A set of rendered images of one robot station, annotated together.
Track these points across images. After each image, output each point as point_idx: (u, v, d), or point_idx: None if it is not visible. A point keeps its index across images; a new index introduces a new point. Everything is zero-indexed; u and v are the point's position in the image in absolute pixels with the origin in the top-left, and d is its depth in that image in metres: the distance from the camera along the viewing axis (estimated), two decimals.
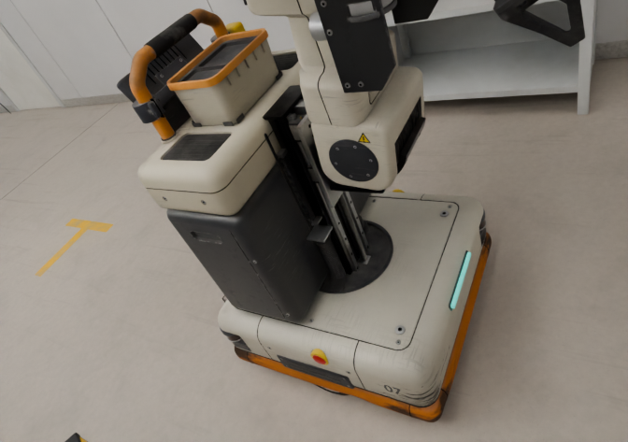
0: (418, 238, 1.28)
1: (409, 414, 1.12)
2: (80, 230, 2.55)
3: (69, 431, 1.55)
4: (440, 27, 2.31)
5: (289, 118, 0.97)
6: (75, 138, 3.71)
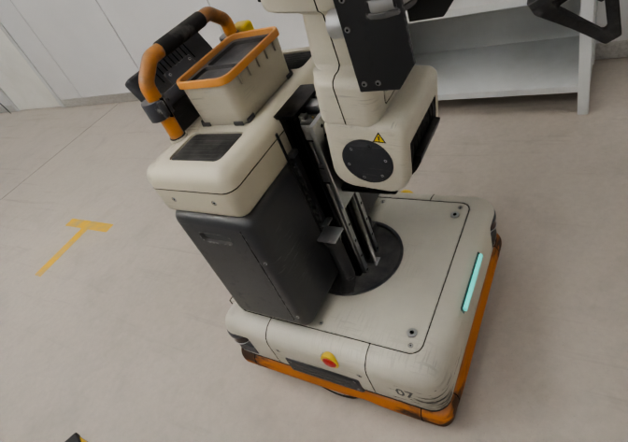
0: (428, 239, 1.27)
1: (421, 418, 1.11)
2: (80, 230, 2.55)
3: (69, 431, 1.55)
4: (440, 27, 2.31)
5: (300, 118, 0.96)
6: (75, 138, 3.71)
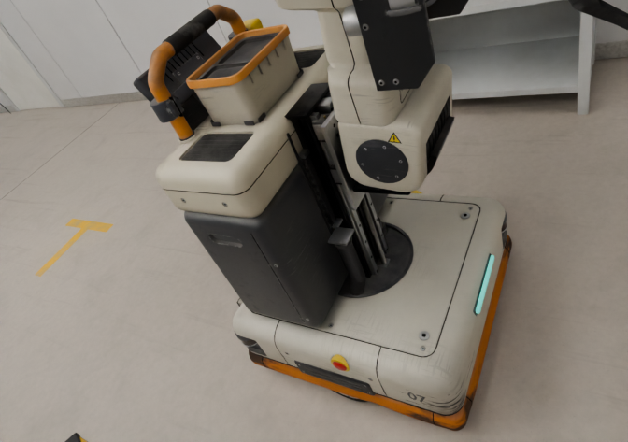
0: (438, 241, 1.25)
1: (433, 422, 1.09)
2: (80, 230, 2.55)
3: (69, 431, 1.55)
4: (440, 27, 2.31)
5: (312, 117, 0.94)
6: (75, 138, 3.71)
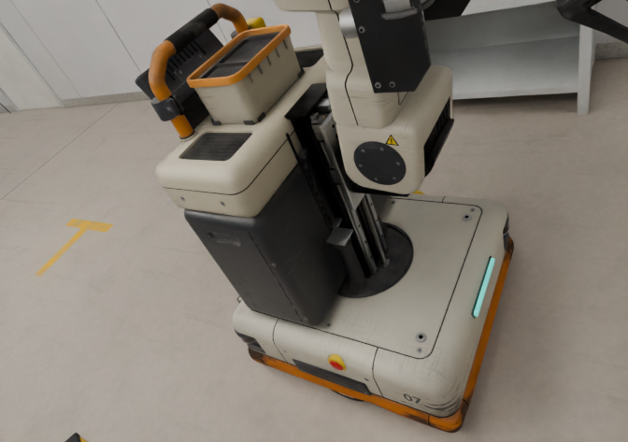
0: (439, 242, 1.25)
1: (429, 423, 1.09)
2: (80, 230, 2.55)
3: (69, 431, 1.55)
4: (440, 27, 2.31)
5: (311, 117, 0.94)
6: (75, 138, 3.71)
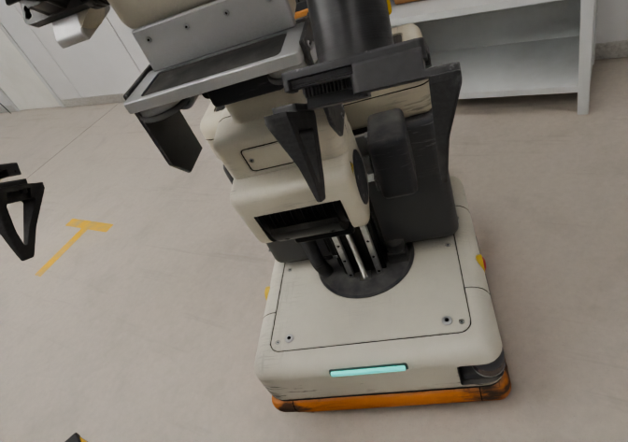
0: (401, 309, 1.13)
1: None
2: (80, 230, 2.55)
3: (69, 431, 1.55)
4: (440, 27, 2.31)
5: None
6: (75, 138, 3.71)
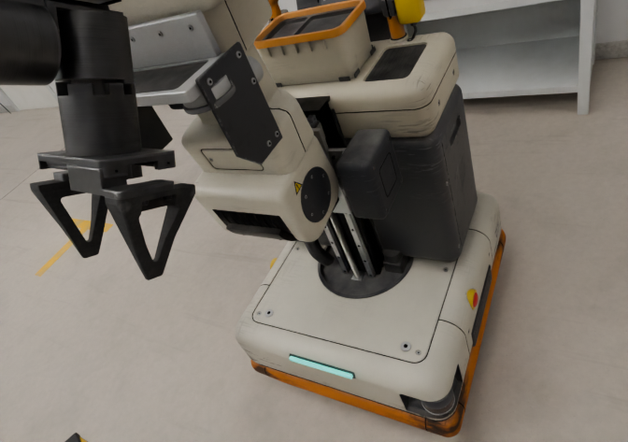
0: (371, 320, 1.13)
1: None
2: (80, 230, 2.55)
3: (69, 431, 1.55)
4: (440, 27, 2.31)
5: None
6: None
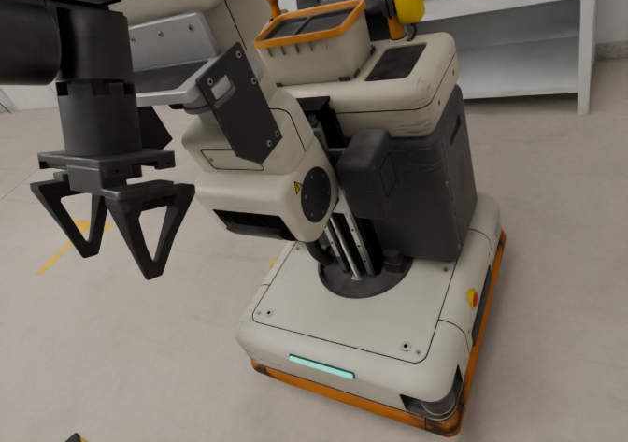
0: (371, 320, 1.13)
1: None
2: (80, 230, 2.55)
3: (69, 431, 1.55)
4: (440, 27, 2.31)
5: None
6: None
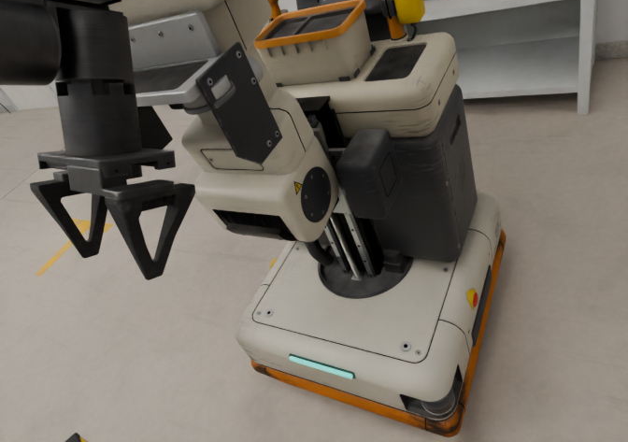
0: (371, 320, 1.13)
1: None
2: (80, 230, 2.55)
3: (69, 431, 1.55)
4: (440, 27, 2.31)
5: None
6: None
